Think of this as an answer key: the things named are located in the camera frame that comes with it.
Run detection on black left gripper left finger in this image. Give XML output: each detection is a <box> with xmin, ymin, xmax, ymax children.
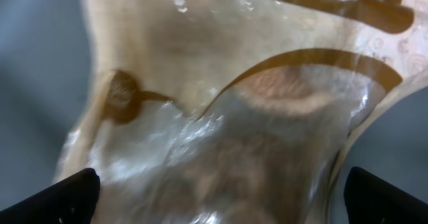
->
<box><xmin>1</xmin><ymin>168</ymin><xmax>100</xmax><ymax>224</ymax></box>

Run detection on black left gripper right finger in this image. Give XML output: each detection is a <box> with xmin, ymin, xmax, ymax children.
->
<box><xmin>344</xmin><ymin>166</ymin><xmax>427</xmax><ymax>224</ymax></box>

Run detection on grey plastic basket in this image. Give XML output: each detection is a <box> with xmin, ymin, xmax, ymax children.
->
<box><xmin>1</xmin><ymin>0</ymin><xmax>427</xmax><ymax>223</ymax></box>

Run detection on beige snack bag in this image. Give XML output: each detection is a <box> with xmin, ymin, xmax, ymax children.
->
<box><xmin>55</xmin><ymin>0</ymin><xmax>427</xmax><ymax>223</ymax></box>

